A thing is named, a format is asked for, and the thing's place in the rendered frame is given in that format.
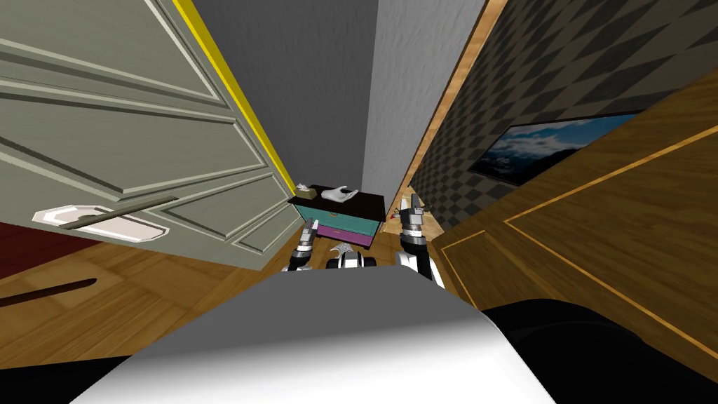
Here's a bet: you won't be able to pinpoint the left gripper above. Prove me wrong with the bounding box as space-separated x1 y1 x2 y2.
299 218 320 249

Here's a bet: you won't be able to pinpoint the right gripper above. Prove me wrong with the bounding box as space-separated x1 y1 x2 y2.
398 193 428 227

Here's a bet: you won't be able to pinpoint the teal dresser with dark top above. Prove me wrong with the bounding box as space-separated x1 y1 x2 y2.
287 182 388 250

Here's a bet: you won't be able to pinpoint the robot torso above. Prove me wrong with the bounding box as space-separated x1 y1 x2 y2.
69 243 557 404

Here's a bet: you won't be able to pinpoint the framed sky landscape picture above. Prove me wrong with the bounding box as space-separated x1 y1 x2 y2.
468 110 644 188

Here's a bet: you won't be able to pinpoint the grey-green panelled door leaf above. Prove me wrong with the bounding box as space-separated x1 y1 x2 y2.
0 0 307 274

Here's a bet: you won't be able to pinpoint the brown wooden door, gold lines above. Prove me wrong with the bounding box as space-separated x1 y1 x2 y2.
431 68 718 384

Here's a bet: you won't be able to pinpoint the dark lever handle, white plate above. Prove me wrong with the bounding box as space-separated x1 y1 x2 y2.
32 194 180 244

